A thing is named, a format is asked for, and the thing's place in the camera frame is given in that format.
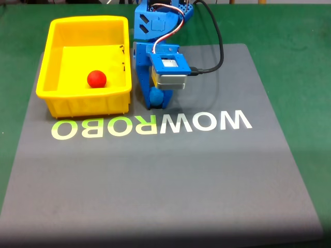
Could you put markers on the yellow plastic bin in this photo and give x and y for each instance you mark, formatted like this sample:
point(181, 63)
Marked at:
point(77, 59)

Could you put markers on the red ball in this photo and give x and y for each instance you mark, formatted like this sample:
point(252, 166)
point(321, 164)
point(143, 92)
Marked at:
point(96, 79)

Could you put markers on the silver camera in blue mount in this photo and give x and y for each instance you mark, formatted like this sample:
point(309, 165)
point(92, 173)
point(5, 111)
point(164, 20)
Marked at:
point(172, 75)

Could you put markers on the blue ball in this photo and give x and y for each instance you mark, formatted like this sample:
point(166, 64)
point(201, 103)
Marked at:
point(156, 96)

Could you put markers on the grey mat with WOWROBO print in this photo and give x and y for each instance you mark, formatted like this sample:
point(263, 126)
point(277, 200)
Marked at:
point(165, 180)

